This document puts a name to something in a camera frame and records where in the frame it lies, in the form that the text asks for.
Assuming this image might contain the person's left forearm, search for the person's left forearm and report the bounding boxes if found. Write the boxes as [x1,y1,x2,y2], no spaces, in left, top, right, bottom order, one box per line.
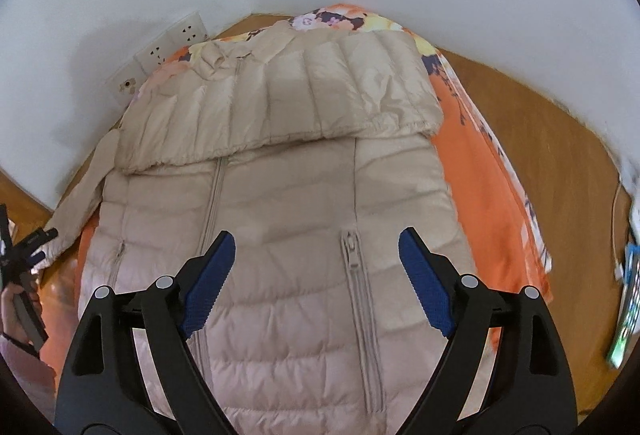
[0,332,57,416]

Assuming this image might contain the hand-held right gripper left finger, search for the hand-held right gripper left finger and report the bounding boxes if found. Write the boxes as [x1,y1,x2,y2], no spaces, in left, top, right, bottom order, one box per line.
[54,230,236,435]

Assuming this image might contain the white wall power socket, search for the white wall power socket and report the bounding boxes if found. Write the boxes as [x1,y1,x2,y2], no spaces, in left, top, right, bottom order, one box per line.
[167,11,209,48]
[134,39,174,76]

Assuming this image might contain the person's left hand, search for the person's left hand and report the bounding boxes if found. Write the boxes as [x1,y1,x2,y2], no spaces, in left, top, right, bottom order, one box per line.
[0,287,43,348]

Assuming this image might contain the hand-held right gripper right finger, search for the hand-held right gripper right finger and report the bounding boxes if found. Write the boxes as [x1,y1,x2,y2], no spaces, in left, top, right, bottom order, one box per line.
[398,226,576,435]

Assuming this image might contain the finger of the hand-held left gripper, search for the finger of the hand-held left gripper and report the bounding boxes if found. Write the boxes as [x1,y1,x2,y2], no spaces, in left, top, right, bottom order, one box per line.
[20,227,60,267]
[0,203,14,267]

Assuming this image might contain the beige quilt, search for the beige quilt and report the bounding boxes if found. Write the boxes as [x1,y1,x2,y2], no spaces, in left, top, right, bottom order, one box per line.
[50,22,496,435]

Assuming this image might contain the white charger cable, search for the white charger cable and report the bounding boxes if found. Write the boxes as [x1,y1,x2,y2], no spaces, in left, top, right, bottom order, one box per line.
[606,179,634,287]

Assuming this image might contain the colourful printed packet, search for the colourful printed packet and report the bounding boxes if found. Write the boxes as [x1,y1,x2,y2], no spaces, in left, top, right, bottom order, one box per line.
[606,242,640,368]

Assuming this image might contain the wall plate with round jack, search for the wall plate with round jack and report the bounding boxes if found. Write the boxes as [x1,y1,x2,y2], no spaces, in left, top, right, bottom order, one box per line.
[105,66,147,108]

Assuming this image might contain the orange floral cloth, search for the orange floral cloth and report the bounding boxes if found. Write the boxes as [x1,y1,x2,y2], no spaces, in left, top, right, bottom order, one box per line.
[37,2,554,435]

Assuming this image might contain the wooden furniture panel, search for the wooden furniture panel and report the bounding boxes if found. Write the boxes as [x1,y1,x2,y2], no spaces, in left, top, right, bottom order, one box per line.
[0,166,55,243]

